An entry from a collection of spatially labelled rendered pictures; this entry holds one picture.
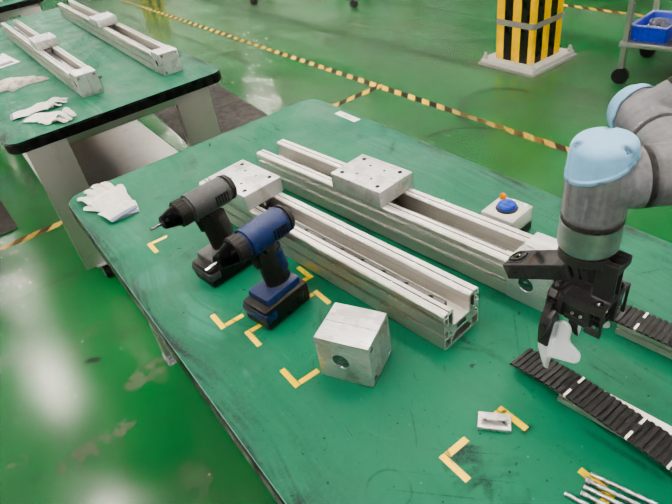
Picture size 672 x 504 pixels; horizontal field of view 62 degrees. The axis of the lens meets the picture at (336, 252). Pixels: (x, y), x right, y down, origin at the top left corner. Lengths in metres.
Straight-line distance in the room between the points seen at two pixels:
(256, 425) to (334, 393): 0.14
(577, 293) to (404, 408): 0.34
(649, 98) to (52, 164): 2.21
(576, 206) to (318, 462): 0.53
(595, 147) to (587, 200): 0.06
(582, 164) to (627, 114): 0.17
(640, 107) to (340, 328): 0.55
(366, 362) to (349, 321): 0.08
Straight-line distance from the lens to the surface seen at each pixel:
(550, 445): 0.94
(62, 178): 2.61
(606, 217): 0.73
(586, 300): 0.81
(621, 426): 0.94
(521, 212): 1.28
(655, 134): 0.80
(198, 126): 2.73
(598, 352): 1.07
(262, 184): 1.35
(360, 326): 0.96
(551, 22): 4.42
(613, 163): 0.70
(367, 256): 1.18
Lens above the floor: 1.55
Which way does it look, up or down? 37 degrees down
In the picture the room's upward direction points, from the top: 10 degrees counter-clockwise
